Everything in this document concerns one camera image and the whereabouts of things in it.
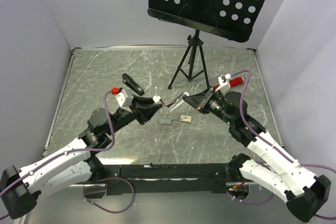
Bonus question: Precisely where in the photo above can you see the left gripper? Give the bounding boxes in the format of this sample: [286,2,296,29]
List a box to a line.
[105,93,162,135]

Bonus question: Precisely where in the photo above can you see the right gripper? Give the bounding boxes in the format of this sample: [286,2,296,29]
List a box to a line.
[184,85,234,125]

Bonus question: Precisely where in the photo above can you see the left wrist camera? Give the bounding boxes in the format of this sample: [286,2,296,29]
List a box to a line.
[111,87,134,109]

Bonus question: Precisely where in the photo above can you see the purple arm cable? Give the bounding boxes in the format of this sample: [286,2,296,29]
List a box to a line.
[229,69,336,219]
[0,91,124,201]

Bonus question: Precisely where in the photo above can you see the black tripod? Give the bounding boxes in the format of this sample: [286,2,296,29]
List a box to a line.
[167,29,210,90]

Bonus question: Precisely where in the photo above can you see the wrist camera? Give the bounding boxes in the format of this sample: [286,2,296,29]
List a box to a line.
[216,74,231,92]
[111,87,134,109]

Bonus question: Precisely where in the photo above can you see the black stapler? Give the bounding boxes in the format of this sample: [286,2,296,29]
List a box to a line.
[122,73,144,96]

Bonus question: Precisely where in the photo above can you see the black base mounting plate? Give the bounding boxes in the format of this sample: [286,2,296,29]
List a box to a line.
[99,163,244,196]

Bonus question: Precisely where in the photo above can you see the white staple box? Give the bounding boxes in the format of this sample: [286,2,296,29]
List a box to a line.
[180,115,192,123]

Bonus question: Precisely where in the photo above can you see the red glitter tube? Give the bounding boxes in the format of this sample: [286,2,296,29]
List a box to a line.
[214,77,244,89]

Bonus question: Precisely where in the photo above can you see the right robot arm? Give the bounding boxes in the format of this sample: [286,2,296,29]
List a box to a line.
[184,87,331,222]

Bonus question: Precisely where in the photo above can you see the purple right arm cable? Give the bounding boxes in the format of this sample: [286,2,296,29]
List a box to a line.
[229,69,336,219]

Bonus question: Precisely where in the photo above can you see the aluminium rail frame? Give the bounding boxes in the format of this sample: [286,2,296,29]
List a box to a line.
[15,163,303,222]

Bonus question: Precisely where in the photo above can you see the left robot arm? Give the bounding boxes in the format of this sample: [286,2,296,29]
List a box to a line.
[1,93,163,219]

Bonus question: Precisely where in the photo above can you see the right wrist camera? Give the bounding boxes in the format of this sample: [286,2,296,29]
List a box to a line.
[216,74,231,92]

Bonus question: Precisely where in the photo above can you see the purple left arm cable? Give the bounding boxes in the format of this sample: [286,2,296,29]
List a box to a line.
[0,91,124,201]

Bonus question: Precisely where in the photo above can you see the white stapler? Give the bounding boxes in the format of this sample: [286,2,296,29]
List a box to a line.
[152,92,189,112]

